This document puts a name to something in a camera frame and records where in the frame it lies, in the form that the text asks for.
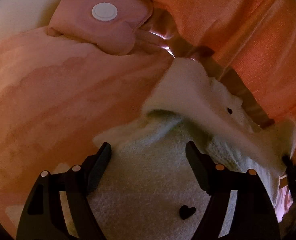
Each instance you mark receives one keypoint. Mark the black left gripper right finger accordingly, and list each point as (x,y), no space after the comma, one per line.
(254,216)

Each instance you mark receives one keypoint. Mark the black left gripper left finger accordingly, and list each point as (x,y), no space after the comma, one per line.
(57,205)

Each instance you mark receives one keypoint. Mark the white knit sweater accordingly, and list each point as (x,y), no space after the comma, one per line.
(149,190)

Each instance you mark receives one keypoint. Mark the pink bed sheet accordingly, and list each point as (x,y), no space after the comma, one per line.
(56,94)

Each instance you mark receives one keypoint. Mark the orange curtain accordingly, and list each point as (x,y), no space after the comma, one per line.
(257,38)

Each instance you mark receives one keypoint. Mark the pink pillow with white button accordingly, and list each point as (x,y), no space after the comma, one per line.
(109,24)

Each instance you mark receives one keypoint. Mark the brown wooden headboard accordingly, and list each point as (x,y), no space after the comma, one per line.
(160,31)

